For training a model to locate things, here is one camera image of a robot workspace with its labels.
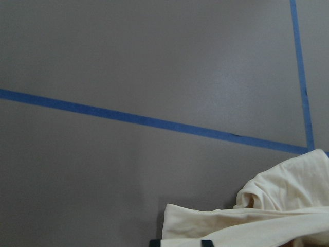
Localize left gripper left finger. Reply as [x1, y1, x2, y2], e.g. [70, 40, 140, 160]
[149, 239, 161, 247]

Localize cream long sleeve shirt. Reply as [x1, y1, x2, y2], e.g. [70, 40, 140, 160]
[160, 149, 328, 246]

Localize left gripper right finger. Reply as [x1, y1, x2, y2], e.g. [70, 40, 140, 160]
[201, 240, 213, 247]

